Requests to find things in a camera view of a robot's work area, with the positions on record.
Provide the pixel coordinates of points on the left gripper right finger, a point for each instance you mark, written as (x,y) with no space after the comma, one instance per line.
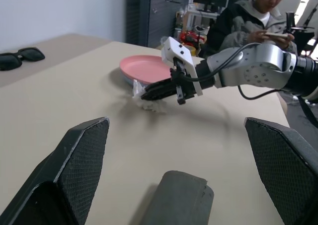
(285,165)

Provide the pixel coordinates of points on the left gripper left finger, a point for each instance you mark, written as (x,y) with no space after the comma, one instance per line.
(74,165)

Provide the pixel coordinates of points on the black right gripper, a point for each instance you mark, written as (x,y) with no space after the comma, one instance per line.
(183,86)

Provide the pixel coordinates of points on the white paper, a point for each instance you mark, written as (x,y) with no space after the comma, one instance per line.
(151,107)

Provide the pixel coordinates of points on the pink plate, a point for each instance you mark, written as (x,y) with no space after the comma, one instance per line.
(141,68)

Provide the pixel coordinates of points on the beige phone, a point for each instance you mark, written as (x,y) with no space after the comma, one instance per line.
(275,35)

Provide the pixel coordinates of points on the person right hand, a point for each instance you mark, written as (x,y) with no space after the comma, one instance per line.
(258,37)

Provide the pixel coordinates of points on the person left hand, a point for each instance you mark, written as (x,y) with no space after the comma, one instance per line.
(288,41)

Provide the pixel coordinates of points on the red bag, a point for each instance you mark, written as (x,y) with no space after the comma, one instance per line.
(191,37)

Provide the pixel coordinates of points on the dark grey cabinet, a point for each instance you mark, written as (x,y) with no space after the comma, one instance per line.
(154,14)

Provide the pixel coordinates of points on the white shelf rack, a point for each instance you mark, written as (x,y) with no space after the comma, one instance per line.
(198,11)

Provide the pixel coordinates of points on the seated person grey jacket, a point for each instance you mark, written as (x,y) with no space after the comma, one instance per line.
(238,19)

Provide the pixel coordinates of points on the black sunglasses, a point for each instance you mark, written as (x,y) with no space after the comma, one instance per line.
(29,54)

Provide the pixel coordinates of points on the black stand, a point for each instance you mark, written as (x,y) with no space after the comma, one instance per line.
(289,21)

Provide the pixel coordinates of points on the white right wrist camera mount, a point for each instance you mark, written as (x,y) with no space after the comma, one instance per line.
(174,47)

